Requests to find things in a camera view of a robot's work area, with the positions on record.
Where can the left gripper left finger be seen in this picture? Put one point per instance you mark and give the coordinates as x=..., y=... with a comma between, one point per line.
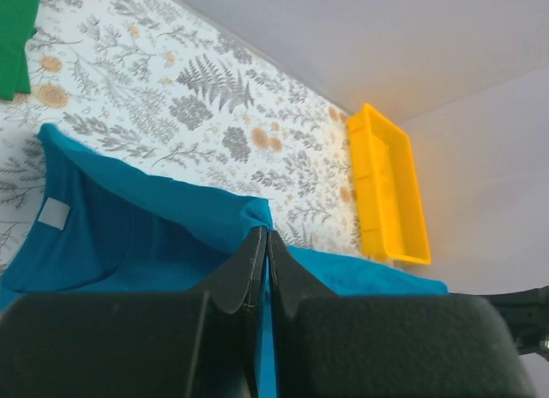
x=203, y=342

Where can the folded green t shirt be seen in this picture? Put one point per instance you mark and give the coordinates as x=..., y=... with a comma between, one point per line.
x=17, y=28

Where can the floral table mat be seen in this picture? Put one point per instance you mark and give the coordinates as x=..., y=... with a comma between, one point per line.
x=150, y=83

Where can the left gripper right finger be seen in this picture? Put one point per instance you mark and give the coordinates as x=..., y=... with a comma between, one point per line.
x=327, y=345

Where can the blue t shirt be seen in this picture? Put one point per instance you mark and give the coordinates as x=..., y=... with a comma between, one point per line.
x=105, y=226

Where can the yellow plastic bin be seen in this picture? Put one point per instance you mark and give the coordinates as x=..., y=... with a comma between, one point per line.
x=391, y=217

